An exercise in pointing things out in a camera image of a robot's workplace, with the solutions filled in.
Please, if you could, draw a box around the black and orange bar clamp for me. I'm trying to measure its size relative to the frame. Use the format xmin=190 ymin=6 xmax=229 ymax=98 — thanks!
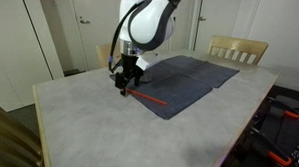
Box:
xmin=267 ymin=102 xmax=299 ymax=122
xmin=248 ymin=124 xmax=293 ymax=167

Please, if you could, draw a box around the light wooden slat-back chair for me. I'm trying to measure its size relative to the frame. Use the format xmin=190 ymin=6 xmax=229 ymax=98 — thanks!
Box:
xmin=0 ymin=96 xmax=46 ymax=167
xmin=206 ymin=32 xmax=270 ymax=67
xmin=95 ymin=41 xmax=123 ymax=69

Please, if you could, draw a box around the red plastic straw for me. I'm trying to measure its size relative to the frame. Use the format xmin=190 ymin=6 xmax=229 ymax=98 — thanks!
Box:
xmin=125 ymin=86 xmax=168 ymax=107

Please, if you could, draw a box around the white double-door closet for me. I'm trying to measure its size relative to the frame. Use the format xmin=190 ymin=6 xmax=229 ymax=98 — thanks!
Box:
xmin=173 ymin=0 xmax=197 ymax=55

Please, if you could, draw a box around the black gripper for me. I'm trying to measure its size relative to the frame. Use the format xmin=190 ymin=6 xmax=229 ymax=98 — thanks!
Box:
xmin=113 ymin=53 xmax=146 ymax=98

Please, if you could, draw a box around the dark blue cloth mat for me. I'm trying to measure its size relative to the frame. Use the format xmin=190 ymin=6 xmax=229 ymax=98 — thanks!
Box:
xmin=153 ymin=53 xmax=241 ymax=91
xmin=108 ymin=62 xmax=215 ymax=123

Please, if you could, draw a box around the white door with lever handle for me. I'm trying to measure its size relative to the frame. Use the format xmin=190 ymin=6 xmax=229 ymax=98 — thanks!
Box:
xmin=190 ymin=0 xmax=248 ymax=55
xmin=71 ymin=0 xmax=123 ymax=72

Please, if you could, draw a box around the black gripper cable, blue tie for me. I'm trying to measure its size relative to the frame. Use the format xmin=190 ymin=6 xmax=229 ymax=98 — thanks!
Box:
xmin=106 ymin=1 xmax=147 ymax=74

